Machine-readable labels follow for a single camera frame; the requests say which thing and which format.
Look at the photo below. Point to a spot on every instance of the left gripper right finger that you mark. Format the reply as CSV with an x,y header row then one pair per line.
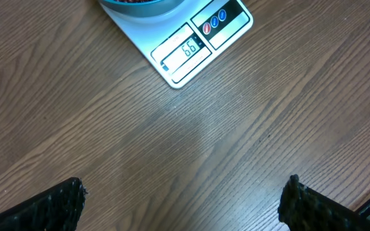
x,y
301,208

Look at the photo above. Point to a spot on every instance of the red beans in bowl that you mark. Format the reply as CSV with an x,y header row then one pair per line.
x,y
132,1

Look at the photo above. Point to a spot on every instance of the white digital kitchen scale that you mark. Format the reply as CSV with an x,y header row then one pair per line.
x,y
182,42

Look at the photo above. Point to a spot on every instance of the blue metal bowl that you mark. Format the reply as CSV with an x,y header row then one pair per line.
x,y
149,9

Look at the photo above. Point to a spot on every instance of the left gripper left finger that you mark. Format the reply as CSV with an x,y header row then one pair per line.
x,y
57,208

